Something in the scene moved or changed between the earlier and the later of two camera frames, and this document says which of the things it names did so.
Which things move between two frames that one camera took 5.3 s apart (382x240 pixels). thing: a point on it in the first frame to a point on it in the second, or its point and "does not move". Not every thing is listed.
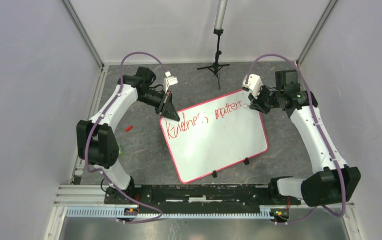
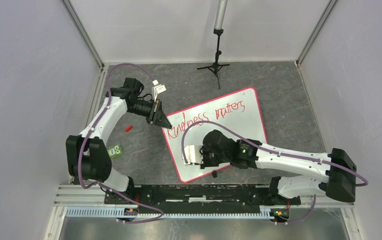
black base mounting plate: (201, 199) does not move
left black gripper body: (157, 100) to (145, 109)
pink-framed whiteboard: (214, 135) does not move
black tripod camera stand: (219, 16) does not move
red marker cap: (128, 128) does not move
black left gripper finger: (169, 110) to (159, 118)
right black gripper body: (270, 98) to (210, 159)
